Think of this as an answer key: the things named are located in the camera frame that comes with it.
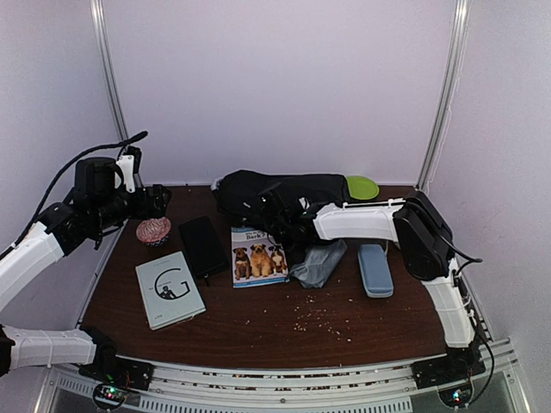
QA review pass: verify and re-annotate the dog picture book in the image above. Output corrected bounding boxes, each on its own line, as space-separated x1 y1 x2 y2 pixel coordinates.
231 227 289 288

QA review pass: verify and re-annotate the left black cable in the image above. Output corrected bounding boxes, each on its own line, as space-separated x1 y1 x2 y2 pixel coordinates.
0 131 150 259

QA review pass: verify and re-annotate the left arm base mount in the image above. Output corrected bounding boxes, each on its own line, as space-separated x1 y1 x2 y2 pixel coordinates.
78 359 154 411

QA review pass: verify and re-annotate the right aluminium frame post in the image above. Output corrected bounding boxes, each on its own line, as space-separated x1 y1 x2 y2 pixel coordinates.
417 0 472 193

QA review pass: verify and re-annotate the grey cloth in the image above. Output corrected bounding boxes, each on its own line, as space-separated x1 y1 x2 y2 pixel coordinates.
289 239 348 288

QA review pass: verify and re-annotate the aluminium frame post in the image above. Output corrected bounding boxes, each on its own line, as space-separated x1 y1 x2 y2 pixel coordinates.
89 0 143 187
417 0 472 193

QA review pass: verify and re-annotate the grey book letter G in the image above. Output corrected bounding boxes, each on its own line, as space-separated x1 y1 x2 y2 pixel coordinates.
135 251 206 330

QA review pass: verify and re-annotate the left aluminium frame post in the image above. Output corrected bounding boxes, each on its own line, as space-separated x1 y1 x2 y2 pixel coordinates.
89 0 143 187

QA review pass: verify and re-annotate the front aluminium rail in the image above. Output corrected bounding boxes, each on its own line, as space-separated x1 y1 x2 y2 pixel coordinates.
31 339 536 412

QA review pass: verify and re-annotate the black backpack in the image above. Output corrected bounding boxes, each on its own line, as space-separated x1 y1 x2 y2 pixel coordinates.
210 170 352 231

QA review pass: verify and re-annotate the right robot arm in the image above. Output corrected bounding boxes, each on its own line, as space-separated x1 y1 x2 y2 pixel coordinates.
258 183 480 380

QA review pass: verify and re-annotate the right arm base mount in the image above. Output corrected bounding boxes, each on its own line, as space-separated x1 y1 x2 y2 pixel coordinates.
411 355 486 410

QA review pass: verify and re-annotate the blue glasses case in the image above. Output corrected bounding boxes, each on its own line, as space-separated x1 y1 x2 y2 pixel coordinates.
357 244 393 298

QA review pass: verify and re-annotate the patterned pink bowl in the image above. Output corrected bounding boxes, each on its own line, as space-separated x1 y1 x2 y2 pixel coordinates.
135 217 172 247

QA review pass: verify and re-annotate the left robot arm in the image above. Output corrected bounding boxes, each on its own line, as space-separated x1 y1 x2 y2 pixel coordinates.
1 155 171 382

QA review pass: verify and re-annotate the green plate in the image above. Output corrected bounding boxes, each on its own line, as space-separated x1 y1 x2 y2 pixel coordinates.
346 176 380 200

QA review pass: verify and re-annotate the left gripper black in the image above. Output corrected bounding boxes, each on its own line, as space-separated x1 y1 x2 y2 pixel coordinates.
90 183 170 231

